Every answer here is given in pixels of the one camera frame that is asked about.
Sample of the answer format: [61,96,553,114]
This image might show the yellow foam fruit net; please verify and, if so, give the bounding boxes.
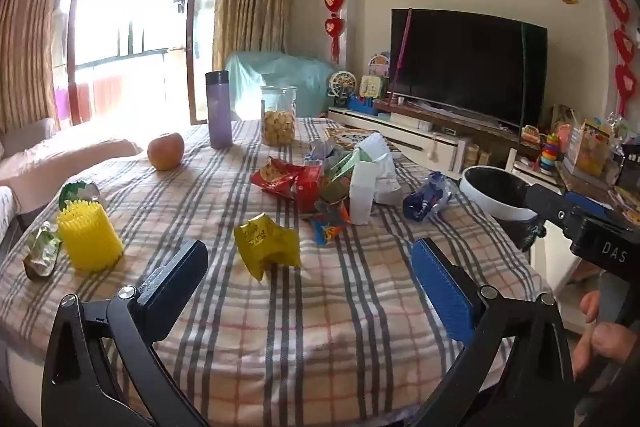
[56,200,125,270]

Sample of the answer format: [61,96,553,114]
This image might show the beige curtain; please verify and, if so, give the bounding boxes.
[0,0,63,132]
[212,0,291,68]

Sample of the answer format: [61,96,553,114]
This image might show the teal covered furniture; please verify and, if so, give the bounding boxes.
[223,51,346,120]

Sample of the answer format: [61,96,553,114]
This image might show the colourful toy house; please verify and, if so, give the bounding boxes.
[367,52,391,78]

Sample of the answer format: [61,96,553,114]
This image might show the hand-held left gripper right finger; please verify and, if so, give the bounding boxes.
[410,237,576,427]

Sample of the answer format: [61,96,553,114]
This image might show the green white foil wrapper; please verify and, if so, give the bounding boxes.
[58,181,108,212]

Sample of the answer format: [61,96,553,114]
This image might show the colourful hardcover book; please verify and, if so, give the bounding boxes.
[324,126,401,158]

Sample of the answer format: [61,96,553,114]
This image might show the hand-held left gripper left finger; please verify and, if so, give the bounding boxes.
[41,238,210,427]

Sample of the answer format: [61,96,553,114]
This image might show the black flat television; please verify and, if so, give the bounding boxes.
[389,8,548,130]

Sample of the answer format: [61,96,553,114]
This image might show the red heart string decoration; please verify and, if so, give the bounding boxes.
[324,0,346,62]
[597,0,640,118]

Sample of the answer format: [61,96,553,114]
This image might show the yellow colourful box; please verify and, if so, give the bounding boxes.
[570,119,613,178]

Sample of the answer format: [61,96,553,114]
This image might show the green milk carton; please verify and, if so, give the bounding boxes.
[320,151,362,204]

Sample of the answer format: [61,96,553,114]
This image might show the pink thin rod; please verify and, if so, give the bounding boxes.
[389,8,413,100]

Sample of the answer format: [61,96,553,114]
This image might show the dark blue plastic wrapper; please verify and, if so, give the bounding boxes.
[402,172,453,223]

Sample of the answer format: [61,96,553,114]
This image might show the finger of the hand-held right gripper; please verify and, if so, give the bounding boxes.
[525,184,615,232]

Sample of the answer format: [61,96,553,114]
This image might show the red apple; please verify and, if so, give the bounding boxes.
[146,132,186,171]

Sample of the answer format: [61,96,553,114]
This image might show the pink sofa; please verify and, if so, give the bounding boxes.
[0,117,143,218]

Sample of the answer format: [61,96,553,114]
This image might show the red snack packet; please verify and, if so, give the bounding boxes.
[250,157,306,200]

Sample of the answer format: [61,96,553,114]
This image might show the yellow green toy phone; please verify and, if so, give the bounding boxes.
[359,74,388,100]

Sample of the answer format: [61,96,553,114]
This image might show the white television cabinet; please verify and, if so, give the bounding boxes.
[327,104,566,188]

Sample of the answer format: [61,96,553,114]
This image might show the blue toy tray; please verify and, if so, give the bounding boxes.
[347,94,376,115]

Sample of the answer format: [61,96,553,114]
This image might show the small blue orange wrapper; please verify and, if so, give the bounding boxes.
[310,199,351,248]

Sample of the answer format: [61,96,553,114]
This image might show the person's right hand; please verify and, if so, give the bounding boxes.
[571,291,637,380]

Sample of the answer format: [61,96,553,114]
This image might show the plaid tablecloth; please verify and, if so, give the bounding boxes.
[0,117,551,427]

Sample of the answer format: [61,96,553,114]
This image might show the wooden sliding glass door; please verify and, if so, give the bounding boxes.
[55,0,221,125]

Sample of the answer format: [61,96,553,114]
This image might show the yellow snack packet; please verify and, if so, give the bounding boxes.
[233,213,302,282]

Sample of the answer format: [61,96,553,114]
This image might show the green snack wrapper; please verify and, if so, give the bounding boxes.
[22,222,63,282]

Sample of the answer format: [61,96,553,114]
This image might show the rainbow stacking ring toy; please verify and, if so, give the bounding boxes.
[539,133,558,172]

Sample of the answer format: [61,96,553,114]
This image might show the purple thermos bottle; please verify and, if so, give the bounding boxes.
[205,70,233,150]

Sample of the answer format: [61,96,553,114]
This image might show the red paper box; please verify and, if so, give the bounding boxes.
[295,159,325,214]

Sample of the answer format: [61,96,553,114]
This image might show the light blue wrapper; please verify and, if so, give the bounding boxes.
[307,139,346,168]

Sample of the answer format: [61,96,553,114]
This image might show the white carton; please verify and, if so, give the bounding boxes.
[348,157,381,226]

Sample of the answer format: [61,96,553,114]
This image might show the clear cookie jar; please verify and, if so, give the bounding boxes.
[260,85,297,148]

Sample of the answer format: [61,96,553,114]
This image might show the toy ferris wheel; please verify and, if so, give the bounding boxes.
[327,72,357,108]

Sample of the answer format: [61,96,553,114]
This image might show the white trash bin black bag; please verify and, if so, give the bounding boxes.
[459,165,548,253]

